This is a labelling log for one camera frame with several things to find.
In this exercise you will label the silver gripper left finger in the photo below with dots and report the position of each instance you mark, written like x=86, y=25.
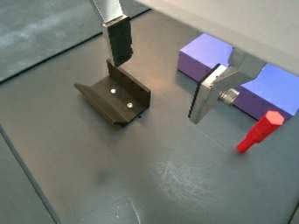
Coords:
x=117, y=30

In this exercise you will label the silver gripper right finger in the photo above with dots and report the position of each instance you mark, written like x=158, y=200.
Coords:
x=219, y=83

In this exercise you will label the red peg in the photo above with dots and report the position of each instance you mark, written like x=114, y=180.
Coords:
x=265, y=127

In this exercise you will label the purple board block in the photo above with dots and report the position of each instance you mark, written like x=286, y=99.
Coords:
x=273, y=91

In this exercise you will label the black angle bracket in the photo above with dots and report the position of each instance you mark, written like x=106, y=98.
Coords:
x=119, y=96

